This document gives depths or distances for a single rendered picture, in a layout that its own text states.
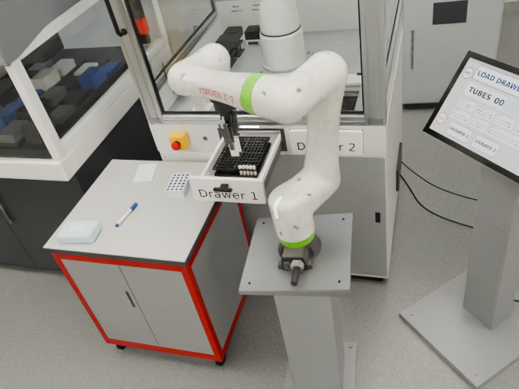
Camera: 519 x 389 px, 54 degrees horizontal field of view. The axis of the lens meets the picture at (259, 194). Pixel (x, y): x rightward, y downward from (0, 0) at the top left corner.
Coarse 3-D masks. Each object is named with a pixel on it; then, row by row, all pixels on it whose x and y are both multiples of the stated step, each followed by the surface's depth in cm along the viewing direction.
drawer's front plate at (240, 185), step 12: (192, 180) 192; (204, 180) 190; (216, 180) 188; (228, 180) 187; (240, 180) 185; (252, 180) 184; (204, 192) 195; (228, 192) 191; (240, 192) 189; (264, 192) 187
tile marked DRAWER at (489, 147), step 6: (474, 138) 168; (480, 138) 167; (486, 138) 165; (474, 144) 168; (480, 144) 166; (486, 144) 165; (492, 144) 163; (498, 144) 162; (480, 150) 166; (486, 150) 165; (492, 150) 163; (498, 150) 161; (492, 156) 163
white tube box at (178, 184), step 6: (174, 174) 219; (180, 174) 218; (186, 174) 217; (174, 180) 215; (180, 180) 215; (186, 180) 214; (168, 186) 213; (174, 186) 213; (180, 186) 211; (186, 186) 212; (168, 192) 210; (174, 192) 210; (180, 192) 209; (186, 192) 212
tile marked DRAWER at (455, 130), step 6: (450, 126) 176; (456, 126) 174; (462, 126) 172; (450, 132) 175; (456, 132) 174; (462, 132) 172; (468, 132) 170; (456, 138) 173; (462, 138) 172; (468, 138) 170
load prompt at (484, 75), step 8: (480, 72) 170; (488, 72) 168; (496, 72) 166; (480, 80) 170; (488, 80) 168; (496, 80) 166; (504, 80) 163; (512, 80) 162; (496, 88) 165; (504, 88) 163; (512, 88) 161
